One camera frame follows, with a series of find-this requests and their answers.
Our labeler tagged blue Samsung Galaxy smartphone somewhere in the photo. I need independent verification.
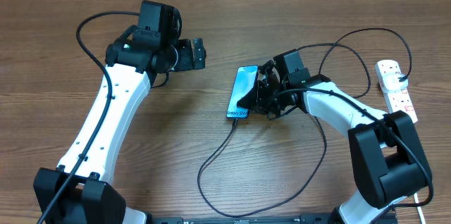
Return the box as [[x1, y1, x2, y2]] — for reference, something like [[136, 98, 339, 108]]
[[226, 65, 258, 119]]

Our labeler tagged black charger cable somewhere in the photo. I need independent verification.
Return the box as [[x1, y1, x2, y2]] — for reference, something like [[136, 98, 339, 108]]
[[197, 27, 413, 218]]

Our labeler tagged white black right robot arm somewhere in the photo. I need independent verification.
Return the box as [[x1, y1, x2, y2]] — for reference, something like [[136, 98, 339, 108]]
[[226, 49, 432, 223]]

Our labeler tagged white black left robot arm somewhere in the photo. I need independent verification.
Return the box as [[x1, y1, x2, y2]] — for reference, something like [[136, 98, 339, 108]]
[[33, 0, 206, 223]]

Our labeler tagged white charger plug adapter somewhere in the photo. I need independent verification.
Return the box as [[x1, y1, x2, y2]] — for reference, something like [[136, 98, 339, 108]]
[[380, 73, 409, 93]]

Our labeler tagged white power strip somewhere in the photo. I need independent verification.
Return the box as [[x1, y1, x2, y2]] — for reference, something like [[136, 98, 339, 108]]
[[375, 60, 418, 123]]

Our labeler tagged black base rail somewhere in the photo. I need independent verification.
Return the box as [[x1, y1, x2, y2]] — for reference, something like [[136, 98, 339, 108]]
[[150, 213, 344, 224]]

